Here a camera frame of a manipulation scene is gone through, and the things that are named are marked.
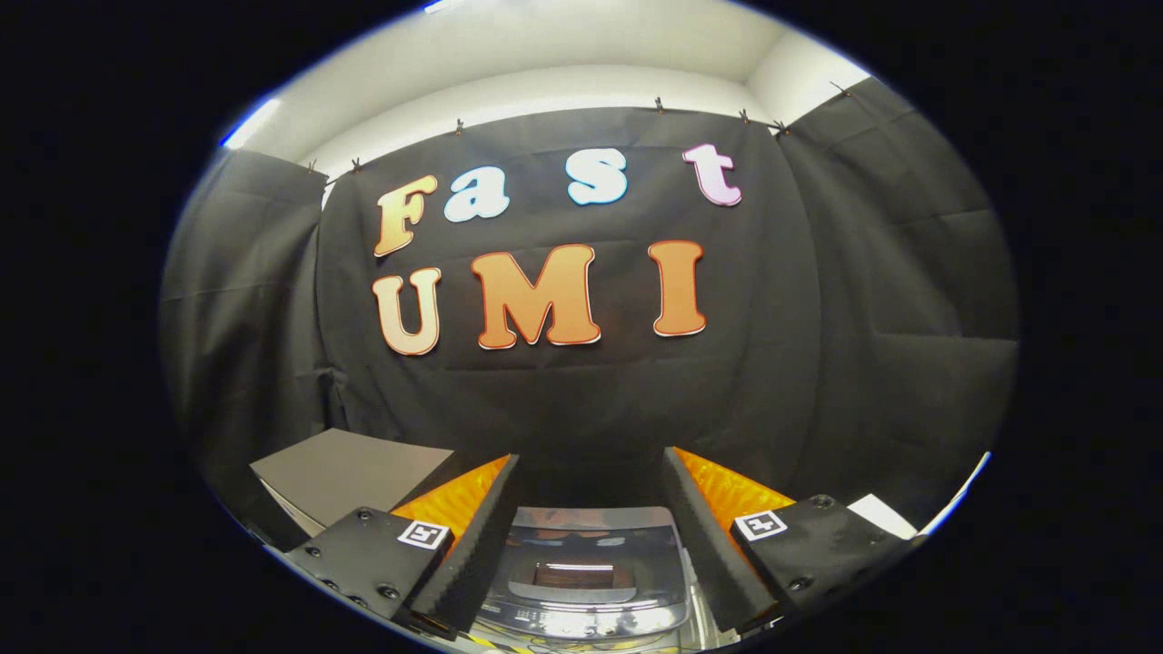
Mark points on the grey washing machine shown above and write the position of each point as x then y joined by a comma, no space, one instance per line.
591,618

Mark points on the grey box stand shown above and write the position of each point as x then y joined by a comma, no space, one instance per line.
350,472

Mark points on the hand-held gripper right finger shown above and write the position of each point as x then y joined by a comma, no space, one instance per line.
704,545

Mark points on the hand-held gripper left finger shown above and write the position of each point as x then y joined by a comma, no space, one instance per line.
477,545

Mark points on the row of black clips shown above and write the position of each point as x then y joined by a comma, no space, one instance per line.
460,125

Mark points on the white flat board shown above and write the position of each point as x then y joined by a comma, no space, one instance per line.
883,518

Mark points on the dark washing machine lid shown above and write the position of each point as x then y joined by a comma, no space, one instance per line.
591,554

